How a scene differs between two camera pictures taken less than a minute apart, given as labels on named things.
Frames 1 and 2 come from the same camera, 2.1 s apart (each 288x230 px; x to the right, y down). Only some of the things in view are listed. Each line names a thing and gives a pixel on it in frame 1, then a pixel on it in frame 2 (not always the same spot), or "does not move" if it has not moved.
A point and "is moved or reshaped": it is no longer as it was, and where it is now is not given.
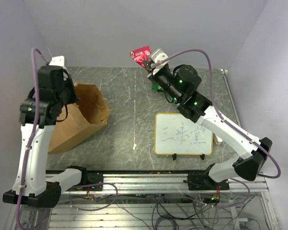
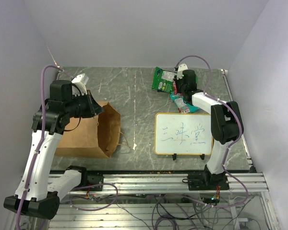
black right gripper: x=152 y=77 to x=177 y=81
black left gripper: x=74 y=97 to x=93 y=108
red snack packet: x=141 y=55 is moved or reshaped
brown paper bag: x=90 y=113 is moved or reshaped
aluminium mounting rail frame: x=157 y=200 does not move
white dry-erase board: x=175 y=133 does not move
